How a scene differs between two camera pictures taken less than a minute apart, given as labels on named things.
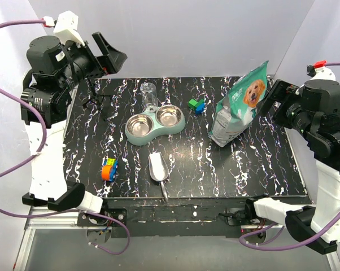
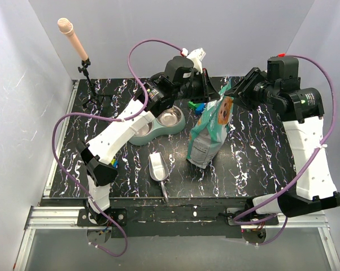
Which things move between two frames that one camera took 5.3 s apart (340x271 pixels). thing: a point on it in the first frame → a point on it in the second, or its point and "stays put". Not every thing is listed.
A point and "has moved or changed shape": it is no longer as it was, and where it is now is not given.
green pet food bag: x=235 y=112 has moved or changed shape
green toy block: x=193 y=103 stays put
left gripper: x=112 y=61 → x=209 y=93
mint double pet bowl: x=140 y=129 stays put
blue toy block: x=200 y=109 stays put
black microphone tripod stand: x=99 y=98 stays put
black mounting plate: x=199 y=217 stays put
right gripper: x=282 y=92 → x=243 y=90
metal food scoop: x=158 y=169 stays put
